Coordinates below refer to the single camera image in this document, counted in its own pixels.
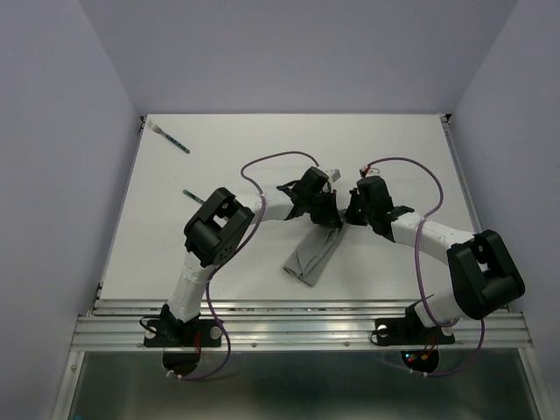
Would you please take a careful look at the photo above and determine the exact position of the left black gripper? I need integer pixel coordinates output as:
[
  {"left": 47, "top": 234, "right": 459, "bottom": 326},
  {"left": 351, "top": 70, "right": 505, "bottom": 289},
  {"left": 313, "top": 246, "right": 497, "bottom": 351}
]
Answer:
[{"left": 306, "top": 189, "right": 340, "bottom": 228}]

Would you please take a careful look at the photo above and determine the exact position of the grey cloth napkin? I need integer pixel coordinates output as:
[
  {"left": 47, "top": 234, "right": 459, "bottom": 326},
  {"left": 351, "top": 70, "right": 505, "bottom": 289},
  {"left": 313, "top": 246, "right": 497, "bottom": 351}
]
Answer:
[{"left": 283, "top": 225, "right": 347, "bottom": 287}]

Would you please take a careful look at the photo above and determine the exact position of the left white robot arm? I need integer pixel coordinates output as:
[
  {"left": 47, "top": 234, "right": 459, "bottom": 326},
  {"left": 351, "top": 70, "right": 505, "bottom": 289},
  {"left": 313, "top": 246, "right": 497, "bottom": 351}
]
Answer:
[{"left": 156, "top": 167, "right": 344, "bottom": 345}]

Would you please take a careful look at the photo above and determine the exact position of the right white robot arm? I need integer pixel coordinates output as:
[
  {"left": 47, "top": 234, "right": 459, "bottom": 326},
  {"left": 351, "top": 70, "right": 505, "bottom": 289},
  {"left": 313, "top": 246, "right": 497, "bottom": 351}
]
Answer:
[{"left": 346, "top": 176, "right": 526, "bottom": 341}]

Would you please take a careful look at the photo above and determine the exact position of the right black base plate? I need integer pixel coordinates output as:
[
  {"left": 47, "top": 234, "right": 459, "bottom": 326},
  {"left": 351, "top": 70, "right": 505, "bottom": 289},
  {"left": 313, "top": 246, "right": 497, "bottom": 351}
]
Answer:
[{"left": 369, "top": 318, "right": 455, "bottom": 347}]

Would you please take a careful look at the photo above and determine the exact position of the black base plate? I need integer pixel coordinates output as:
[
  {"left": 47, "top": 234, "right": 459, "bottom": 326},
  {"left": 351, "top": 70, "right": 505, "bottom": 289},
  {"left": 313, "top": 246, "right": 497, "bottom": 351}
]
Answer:
[
  {"left": 369, "top": 318, "right": 455, "bottom": 347},
  {"left": 139, "top": 318, "right": 222, "bottom": 348}
]

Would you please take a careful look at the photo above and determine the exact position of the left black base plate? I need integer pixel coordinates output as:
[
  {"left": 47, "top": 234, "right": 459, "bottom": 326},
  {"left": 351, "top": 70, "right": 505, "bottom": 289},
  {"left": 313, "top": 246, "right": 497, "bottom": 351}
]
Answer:
[{"left": 139, "top": 318, "right": 222, "bottom": 348}]

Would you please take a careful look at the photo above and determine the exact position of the aluminium rail frame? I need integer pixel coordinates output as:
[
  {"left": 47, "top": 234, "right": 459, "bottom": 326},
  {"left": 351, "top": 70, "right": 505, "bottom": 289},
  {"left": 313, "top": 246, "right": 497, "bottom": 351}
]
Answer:
[{"left": 53, "top": 114, "right": 544, "bottom": 419}]

